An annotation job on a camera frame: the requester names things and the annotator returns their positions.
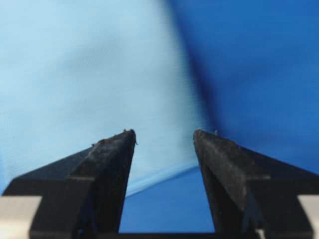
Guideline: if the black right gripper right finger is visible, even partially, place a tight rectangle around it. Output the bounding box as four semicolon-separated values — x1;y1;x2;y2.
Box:
193;129;319;239

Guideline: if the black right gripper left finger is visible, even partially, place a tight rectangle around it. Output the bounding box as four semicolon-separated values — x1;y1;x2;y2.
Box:
1;130;136;239

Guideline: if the light blue towel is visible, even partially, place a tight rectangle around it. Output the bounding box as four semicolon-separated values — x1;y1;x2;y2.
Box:
0;0;209;194

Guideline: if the dark blue table cloth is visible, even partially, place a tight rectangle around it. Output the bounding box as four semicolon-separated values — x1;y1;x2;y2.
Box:
120;0;319;233

